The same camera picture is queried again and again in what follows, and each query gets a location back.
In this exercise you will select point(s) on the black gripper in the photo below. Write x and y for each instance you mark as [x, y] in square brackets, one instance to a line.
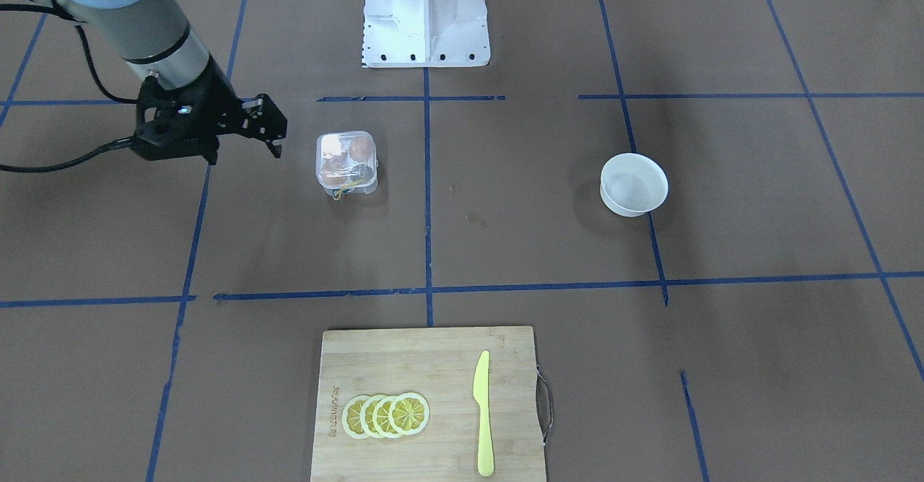
[219, 99]

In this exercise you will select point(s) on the clear plastic egg box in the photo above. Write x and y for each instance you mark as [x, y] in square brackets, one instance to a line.
[363, 177]

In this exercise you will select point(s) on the brown egg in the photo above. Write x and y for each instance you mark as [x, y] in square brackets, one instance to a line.
[331, 148]
[333, 174]
[361, 150]

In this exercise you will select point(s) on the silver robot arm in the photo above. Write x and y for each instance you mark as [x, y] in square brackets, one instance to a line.
[151, 36]

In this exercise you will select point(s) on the brown egg in box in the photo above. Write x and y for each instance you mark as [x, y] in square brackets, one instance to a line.
[333, 174]
[331, 148]

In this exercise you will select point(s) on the bamboo cutting board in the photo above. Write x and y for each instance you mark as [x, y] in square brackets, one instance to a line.
[438, 363]

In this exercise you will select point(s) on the yellow lemon slice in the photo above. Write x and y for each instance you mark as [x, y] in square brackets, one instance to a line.
[382, 418]
[367, 417]
[409, 413]
[352, 417]

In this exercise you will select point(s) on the yellow plastic knife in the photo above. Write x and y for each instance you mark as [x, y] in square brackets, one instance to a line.
[485, 465]

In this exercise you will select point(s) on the white ceramic bowl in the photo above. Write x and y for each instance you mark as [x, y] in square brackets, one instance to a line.
[632, 184]

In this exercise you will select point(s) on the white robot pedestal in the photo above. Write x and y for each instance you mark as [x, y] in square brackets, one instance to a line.
[425, 34]

